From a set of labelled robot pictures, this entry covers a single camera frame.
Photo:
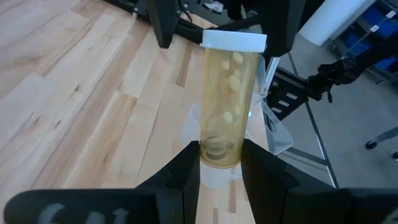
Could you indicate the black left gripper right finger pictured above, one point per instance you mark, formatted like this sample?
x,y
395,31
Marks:
x,y
270,193

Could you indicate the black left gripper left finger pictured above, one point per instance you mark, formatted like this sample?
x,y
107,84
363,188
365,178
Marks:
x,y
180,186

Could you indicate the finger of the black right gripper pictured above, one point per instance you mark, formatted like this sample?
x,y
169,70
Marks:
x,y
163,23
283,28

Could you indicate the yellow pill bottle white cap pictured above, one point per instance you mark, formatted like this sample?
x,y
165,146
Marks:
x,y
228,102

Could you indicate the clear plastic bin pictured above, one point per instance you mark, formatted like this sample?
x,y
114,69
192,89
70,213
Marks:
x,y
278,137

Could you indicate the white pillar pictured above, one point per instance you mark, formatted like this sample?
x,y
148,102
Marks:
x,y
332,18

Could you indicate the blue storage bins shelf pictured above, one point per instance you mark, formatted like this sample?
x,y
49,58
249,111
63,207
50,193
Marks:
x,y
382,28

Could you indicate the grey chair leg caster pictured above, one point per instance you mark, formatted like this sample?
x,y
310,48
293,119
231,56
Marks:
x,y
371,144

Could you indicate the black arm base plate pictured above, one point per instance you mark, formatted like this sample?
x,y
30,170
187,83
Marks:
x,y
276,90

